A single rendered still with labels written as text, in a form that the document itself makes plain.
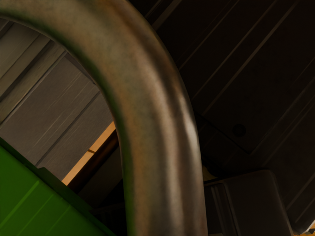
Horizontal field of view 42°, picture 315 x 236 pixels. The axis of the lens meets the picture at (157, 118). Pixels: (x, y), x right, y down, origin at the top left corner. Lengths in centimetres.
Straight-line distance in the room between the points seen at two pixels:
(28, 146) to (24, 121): 7
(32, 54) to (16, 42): 1
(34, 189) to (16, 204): 1
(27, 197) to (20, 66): 6
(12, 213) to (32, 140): 50
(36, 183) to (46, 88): 43
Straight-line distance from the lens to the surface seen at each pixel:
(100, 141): 97
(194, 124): 15
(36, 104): 62
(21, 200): 19
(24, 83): 21
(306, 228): 25
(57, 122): 71
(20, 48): 21
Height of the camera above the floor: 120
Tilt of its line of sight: 15 degrees down
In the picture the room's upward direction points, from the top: 129 degrees clockwise
